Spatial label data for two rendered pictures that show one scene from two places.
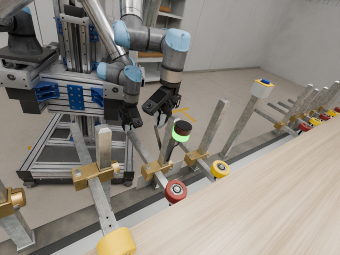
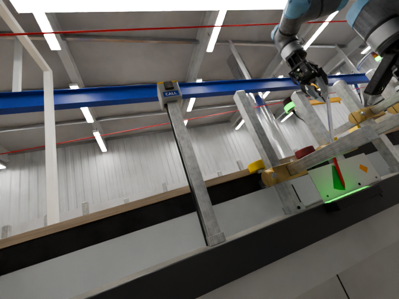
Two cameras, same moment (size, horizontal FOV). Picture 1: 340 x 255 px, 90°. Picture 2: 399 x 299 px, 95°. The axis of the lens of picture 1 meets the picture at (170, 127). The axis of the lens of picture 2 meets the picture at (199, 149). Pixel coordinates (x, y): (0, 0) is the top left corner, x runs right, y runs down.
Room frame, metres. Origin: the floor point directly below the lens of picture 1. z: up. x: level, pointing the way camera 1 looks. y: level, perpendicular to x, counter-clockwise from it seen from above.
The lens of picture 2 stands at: (1.32, -0.12, 0.77)
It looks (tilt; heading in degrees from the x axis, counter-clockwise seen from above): 20 degrees up; 206
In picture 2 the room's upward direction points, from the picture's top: 19 degrees counter-clockwise
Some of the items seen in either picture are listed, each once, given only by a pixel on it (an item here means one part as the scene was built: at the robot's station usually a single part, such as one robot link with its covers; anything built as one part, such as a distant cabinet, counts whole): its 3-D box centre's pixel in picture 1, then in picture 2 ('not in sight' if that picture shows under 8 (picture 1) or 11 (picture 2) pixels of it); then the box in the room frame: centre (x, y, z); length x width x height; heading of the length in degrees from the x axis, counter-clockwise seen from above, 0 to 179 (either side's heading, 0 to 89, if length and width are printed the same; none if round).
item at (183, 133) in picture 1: (182, 127); (289, 102); (0.48, -0.04, 1.10); 0.06 x 0.06 x 0.02
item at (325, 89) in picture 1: (308, 109); not in sight; (1.70, -1.29, 0.88); 0.04 x 0.04 x 0.48; 43
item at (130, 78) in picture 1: (131, 80); (371, 17); (0.70, 0.22, 1.12); 0.09 x 0.08 x 0.11; 84
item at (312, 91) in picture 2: (166, 119); (312, 94); (0.58, 0.02, 1.05); 0.06 x 0.03 x 0.09; 154
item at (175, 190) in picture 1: (173, 197); (309, 159); (0.38, -0.08, 0.85); 0.08 x 0.08 x 0.11
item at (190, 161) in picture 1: (197, 156); (283, 173); (0.67, -0.18, 0.82); 0.14 x 0.06 x 0.05; 133
